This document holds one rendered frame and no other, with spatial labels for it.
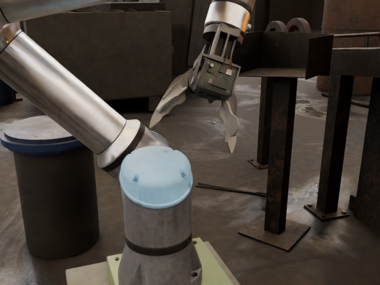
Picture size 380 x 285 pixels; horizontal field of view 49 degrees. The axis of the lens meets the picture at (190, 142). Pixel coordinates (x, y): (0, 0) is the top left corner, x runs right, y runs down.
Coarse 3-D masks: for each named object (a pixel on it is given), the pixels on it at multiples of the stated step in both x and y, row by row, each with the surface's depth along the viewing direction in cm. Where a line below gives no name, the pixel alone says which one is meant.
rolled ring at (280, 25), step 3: (273, 21) 198; (276, 21) 196; (279, 21) 196; (270, 24) 201; (273, 24) 198; (276, 24) 196; (279, 24) 194; (282, 24) 194; (267, 27) 204; (270, 27) 201; (273, 27) 199; (276, 27) 196; (279, 27) 193; (282, 27) 193; (285, 27) 193; (267, 30) 204; (270, 30) 202; (273, 30) 203; (279, 30) 194; (282, 30) 192
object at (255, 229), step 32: (256, 32) 148; (288, 32) 145; (256, 64) 152; (288, 64) 148; (320, 64) 132; (288, 96) 137; (288, 128) 142; (288, 160) 148; (256, 224) 161; (288, 224) 161
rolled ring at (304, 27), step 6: (294, 18) 181; (300, 18) 180; (288, 24) 186; (294, 24) 181; (300, 24) 177; (306, 24) 176; (288, 30) 186; (294, 30) 187; (300, 30) 177; (306, 30) 175
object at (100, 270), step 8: (208, 248) 94; (216, 256) 91; (96, 264) 88; (104, 264) 88; (224, 264) 88; (72, 272) 86; (80, 272) 86; (88, 272) 86; (96, 272) 86; (104, 272) 86; (224, 272) 86; (72, 280) 83; (80, 280) 83; (88, 280) 83; (96, 280) 83; (104, 280) 83; (232, 280) 83
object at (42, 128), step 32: (32, 128) 136; (32, 160) 130; (64, 160) 131; (32, 192) 134; (64, 192) 134; (96, 192) 149; (32, 224) 138; (64, 224) 138; (96, 224) 149; (64, 256) 141
